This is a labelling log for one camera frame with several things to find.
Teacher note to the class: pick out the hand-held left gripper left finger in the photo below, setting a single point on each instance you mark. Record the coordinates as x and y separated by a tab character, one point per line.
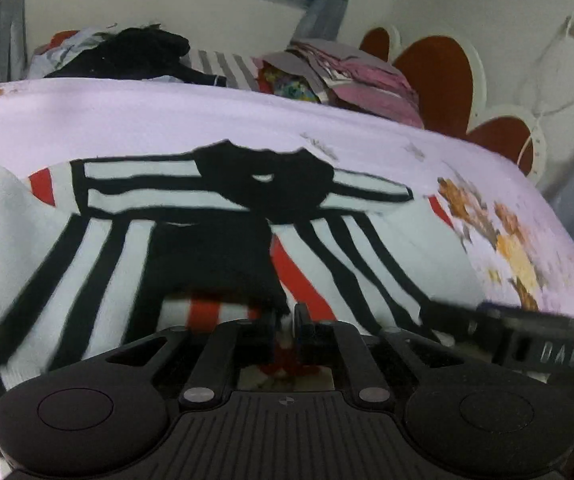
270	340

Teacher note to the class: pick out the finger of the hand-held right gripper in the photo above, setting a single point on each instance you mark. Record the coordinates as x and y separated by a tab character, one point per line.
457	320

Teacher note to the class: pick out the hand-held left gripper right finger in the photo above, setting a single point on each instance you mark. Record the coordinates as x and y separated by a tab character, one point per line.
298	337

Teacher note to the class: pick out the black white red striped sweater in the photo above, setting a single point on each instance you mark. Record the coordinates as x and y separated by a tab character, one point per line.
117	240

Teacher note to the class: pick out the pink clothes pile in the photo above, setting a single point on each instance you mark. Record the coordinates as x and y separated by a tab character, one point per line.
367	85

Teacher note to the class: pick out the black clothes pile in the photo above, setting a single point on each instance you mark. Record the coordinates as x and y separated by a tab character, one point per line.
137	52

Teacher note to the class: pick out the light blue white clothes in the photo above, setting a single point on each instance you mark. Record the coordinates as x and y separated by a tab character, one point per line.
67	55

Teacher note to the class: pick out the brown heart-shaped headboard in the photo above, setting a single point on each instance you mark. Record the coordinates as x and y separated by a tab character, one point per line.
437	75

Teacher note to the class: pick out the pink floral bedsheet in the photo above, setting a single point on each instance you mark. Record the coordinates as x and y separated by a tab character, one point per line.
167	115

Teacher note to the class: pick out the colourful patterned cloth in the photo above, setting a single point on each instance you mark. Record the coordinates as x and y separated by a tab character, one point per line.
292	87

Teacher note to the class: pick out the grey white striped cloth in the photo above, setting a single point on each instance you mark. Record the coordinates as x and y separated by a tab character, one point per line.
232	67

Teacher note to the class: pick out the grey curtain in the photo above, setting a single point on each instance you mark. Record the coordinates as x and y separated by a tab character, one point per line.
327	10
4	35

